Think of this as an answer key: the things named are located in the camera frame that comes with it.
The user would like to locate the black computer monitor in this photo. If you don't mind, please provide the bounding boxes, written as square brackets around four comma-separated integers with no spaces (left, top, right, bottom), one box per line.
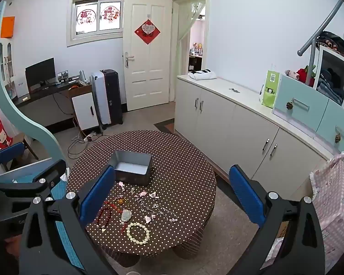
[25,58,57,89]

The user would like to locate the red stuffed toy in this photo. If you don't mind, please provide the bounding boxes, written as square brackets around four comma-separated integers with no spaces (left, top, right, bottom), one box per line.
[285,66,316,88]

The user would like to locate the wooden chair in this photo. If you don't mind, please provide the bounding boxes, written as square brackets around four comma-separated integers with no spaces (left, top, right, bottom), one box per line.
[13,133,39,161]

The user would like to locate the dark desk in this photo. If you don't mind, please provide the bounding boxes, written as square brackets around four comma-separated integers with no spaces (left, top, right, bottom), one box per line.
[13,76,93,127]

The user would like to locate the orange box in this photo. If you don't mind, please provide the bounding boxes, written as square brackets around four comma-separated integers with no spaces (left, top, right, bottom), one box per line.
[0,16,15,39]

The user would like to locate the teal curved bed frame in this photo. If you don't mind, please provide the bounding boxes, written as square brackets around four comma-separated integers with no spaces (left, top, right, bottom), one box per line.
[0,1,67,167]

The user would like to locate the white shelf unit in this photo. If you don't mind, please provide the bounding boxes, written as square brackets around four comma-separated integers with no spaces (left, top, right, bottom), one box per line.
[314,24,344,118]

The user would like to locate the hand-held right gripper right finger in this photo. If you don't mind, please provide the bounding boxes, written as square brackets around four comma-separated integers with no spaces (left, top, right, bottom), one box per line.
[229,164,326,275]

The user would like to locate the cream sideboard cabinet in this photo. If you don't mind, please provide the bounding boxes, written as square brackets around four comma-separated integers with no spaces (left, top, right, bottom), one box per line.
[175,74,333,184]

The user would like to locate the white wooden cabinet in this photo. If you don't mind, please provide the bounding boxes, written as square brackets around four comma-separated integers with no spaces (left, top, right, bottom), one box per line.
[67,84,101,130]

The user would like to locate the red string amber bead bracelet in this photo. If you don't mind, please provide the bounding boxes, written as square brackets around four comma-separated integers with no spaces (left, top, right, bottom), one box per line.
[103,196,131,221]

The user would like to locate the brown polka dot tablecloth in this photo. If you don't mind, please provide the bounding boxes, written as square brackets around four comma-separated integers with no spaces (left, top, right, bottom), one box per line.
[66,130,217,267]

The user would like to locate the white framed window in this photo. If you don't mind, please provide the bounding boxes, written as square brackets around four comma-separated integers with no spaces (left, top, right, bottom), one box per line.
[67,0,126,47]

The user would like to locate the black suitcase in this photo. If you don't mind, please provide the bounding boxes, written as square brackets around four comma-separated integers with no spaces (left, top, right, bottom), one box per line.
[99,69,124,126]

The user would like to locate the dark patterned blanket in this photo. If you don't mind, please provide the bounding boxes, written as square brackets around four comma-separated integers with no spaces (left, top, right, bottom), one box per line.
[315,31,344,59]

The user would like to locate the grey metal railing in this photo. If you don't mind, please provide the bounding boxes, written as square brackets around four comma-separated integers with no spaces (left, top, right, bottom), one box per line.
[297,0,344,76]

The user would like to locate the folded dark clothes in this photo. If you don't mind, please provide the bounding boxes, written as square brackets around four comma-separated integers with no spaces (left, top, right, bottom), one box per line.
[317,67,344,105]

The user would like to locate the white panel door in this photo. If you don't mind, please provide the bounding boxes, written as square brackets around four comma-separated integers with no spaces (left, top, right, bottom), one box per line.
[123,0,172,112]

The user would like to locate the white sheer curtain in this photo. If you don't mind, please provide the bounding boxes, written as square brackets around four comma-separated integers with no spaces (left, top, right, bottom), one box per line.
[177,0,206,44]

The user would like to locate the teal drawer unit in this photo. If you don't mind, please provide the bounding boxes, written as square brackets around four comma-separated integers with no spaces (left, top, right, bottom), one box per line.
[272,73,344,155]

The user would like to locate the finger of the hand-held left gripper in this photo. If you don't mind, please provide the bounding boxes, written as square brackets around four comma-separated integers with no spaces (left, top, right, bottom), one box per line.
[0,159,67,198]
[0,143,26,178]

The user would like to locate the red door ornament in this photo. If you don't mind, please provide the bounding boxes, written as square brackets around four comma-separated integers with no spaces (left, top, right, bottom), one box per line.
[134,19,158,45]

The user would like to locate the white bead bracelet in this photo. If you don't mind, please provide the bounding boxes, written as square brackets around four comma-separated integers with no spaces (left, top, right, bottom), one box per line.
[125,223,150,246]

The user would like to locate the silver chain necklace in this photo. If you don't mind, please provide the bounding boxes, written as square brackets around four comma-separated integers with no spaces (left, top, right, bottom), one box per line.
[135,196,178,222]

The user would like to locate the red window decal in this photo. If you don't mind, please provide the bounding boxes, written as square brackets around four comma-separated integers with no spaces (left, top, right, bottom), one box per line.
[77,9,97,25]
[100,6,121,21]

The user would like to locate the grey metal box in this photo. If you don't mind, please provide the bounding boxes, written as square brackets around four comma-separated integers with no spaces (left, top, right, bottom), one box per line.
[110,150,153,187]

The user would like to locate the dark red bead bracelet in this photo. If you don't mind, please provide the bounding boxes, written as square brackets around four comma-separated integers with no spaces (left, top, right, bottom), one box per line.
[95,208,113,227]

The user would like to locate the tangled floor cables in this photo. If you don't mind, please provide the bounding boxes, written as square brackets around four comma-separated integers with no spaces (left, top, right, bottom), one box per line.
[67,115,93,160]

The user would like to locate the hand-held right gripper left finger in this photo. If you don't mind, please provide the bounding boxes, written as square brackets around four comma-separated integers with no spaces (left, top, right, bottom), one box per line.
[19,165,117,275]

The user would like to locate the white glass door cupboard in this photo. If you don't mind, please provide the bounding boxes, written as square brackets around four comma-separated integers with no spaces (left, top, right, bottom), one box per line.
[0,38,18,98]

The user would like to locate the pink frilled cloth cover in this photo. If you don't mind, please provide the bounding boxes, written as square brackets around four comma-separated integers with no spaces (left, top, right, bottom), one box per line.
[309,150,344,273]

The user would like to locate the green box on counter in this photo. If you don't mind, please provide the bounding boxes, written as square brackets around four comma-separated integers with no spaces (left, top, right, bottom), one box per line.
[259,70,281,108]

